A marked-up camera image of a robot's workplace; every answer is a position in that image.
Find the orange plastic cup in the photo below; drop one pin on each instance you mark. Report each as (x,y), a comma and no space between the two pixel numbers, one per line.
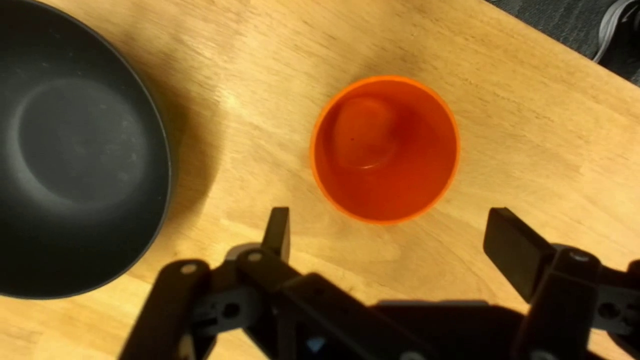
(412,173)

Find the black bowl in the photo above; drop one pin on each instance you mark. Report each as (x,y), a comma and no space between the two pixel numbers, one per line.
(80,146)

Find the grey rimmed black wheel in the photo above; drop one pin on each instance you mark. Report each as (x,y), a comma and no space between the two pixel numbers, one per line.
(626,40)

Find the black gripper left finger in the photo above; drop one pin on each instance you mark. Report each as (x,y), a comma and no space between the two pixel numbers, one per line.
(200,300)

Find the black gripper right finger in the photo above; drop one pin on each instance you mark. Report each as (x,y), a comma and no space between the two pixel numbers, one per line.
(567,300)

